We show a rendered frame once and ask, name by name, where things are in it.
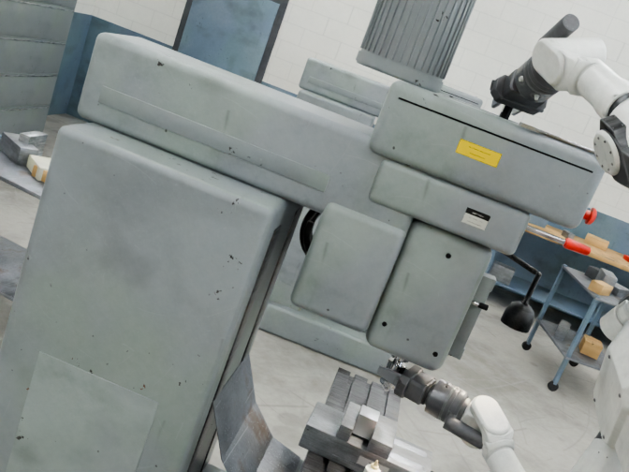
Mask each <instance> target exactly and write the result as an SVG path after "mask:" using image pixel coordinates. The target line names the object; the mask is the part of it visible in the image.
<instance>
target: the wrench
mask: <svg viewBox="0 0 629 472"><path fill-rule="evenodd" d="M519 125H520V126H522V127H525V128H528V129H530V130H532V131H535V132H537V133H540V134H543V135H546V136H548V137H551V138H553V139H555V140H559V141H562V142H564V143H567V144H569V145H572V146H575V147H577V148H579V149H582V150H584V151H587V152H589V153H592V154H594V150H593V149H591V148H588V147H585V146H583V145H580V144H578V143H575V142H572V141H571V140H568V139H564V138H561V137H559V136H556V135H553V134H550V133H548V132H546V131H543V130H541V129H538V128H536V127H533V126H531V125H526V124H524V123H522V122H519Z"/></svg>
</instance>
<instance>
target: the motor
mask: <svg viewBox="0 0 629 472"><path fill-rule="evenodd" d="M475 2H476V0H377V3H376V5H375V8H374V11H373V15H372V17H371V20H370V22H369V25H368V28H367V31H366V33H365V36H364V39H363V40H362V43H361V46H360V47H361V51H358V55H357V58H356V60H357V63H359V64H361V65H363V66H366V67H369V68H371V69H374V70H376V71H379V72H381V73H384V74H386V75H389V76H391V77H393V78H396V79H399V80H401V81H406V82H408V83H411V84H414V85H415V86H418V87H421V88H424V89H426V90H429V91H432V92H435V93H438V92H440V90H441V88H442V86H443V82H442V80H444V79H445V77H446V74H447V72H448V70H449V67H450V65H451V62H452V60H453V57H454V55H455V52H456V50H457V48H458V46H459V43H460V41H461V37H462V35H463V32H464V30H465V27H466V25H467V23H468V21H469V18H470V16H471V13H472V11H473V8H474V6H475Z"/></svg>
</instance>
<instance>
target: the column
mask: <svg viewBox="0 0 629 472"><path fill-rule="evenodd" d="M302 209H303V206H301V205H299V204H297V203H295V202H292V201H290V200H287V199H283V198H281V197H278V196H276V195H273V194H272V193H269V192H267V191H264V190H262V189H259V188H257V187H254V186H252V185H249V184H246V183H244V182H241V181H239V180H236V179H234V178H231V177H229V176H226V175H225V174H222V173H220V172H218V171H215V170H211V169H209V168H206V167H204V166H201V165H199V164H197V163H195V162H192V161H190V160H187V159H185V158H182V157H180V156H177V155H174V154H172V153H169V152H167V151H164V150H162V149H159V148H157V147H154V146H152V145H150V144H148V143H145V142H143V141H140V140H136V139H134V138H131V137H129V136H126V135H125V134H122V133H120V132H117V131H115V130H112V129H110V128H107V127H105V126H102V125H99V124H97V123H86V124H78V125H65V126H63V127H61V128H60V129H59V131H58V134H57V138H56V142H55V144H54V148H53V152H52V156H51V162H50V165H49V169H48V172H47V176H46V180H45V184H44V186H43V190H42V194H41V198H40V201H39V204H38V208H37V214H36V218H35V222H34V225H33V228H32V232H31V236H30V240H29V243H28V246H27V250H26V254H25V257H24V261H23V265H22V270H21V274H20V278H19V282H18V285H17V288H16V292H15V296H14V299H13V303H12V306H11V310H10V313H9V317H8V321H7V326H6V330H5V334H4V338H3V341H2V345H1V348H0V472H202V471H203V469H204V467H205V466H206V464H208V463H209V461H210V459H211V457H212V452H213V450H214V447H215V444H216V442H217V439H218V436H217V431H216V424H215V417H214V412H213V405H212V402H213V400H215V399H216V397H217V396H218V395H219V393H220V392H221V390H222V389H223V387H224V386H225V385H226V383H227V381H228V380H229V379H230V377H231V376H232V374H233V373H234V372H235V370H236V369H237V367H238V366H239V365H240V363H241V362H242V361H243V360H244V358H245V357H246V356H247V354H248V352H249V353H250V350H251V348H252V345H253V343H254V340H255V338H256V333H257V331H258V328H259V325H260V323H261V320H262V318H263V315H264V313H265V310H266V307H267V305H268V302H269V299H270V297H271V293H272V290H273V288H274V285H275V282H276V280H277V277H278V274H279V272H280V270H281V267H282V264H283V262H284V259H285V255H286V252H287V249H288V247H289V245H290V242H291V239H292V237H293V234H294V231H295V229H296V226H297V224H298V221H299V219H300V214H301V212H302Z"/></svg>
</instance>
